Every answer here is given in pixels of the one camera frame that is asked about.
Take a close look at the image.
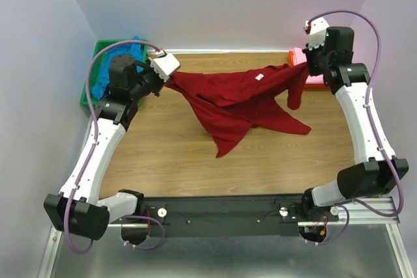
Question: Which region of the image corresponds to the red t-shirt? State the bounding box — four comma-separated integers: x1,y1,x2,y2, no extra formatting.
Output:
166,63,311,158

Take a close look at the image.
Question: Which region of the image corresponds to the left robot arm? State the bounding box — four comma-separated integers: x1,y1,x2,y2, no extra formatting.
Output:
44,51,180,240

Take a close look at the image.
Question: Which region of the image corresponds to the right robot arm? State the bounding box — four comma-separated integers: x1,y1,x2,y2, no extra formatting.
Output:
302,21,409,217

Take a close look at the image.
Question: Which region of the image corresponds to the pink folded t-shirt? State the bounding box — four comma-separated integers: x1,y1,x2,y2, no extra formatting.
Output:
293,46,326,85

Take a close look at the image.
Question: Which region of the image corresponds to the orange folded t-shirt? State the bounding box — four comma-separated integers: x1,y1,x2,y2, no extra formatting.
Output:
288,49,326,89

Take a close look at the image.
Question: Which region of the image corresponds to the blue t-shirt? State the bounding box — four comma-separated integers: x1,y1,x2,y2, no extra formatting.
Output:
89,44,147,102

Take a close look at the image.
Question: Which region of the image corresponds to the green plastic bin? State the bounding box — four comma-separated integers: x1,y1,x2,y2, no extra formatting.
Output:
79,39,149,109

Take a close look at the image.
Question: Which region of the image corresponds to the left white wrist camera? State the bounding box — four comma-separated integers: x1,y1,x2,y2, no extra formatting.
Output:
147,50,180,83

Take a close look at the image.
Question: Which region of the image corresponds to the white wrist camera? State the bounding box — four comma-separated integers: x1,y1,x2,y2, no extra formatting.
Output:
304,17,329,51
147,50,180,83

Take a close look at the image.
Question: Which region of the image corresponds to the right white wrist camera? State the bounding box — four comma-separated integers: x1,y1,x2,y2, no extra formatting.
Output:
304,17,329,51

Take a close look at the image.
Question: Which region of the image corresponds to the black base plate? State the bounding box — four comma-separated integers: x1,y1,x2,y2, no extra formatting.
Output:
107,193,339,239

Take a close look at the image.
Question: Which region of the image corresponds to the aluminium frame rail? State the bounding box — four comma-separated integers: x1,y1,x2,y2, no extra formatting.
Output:
37,108,414,278

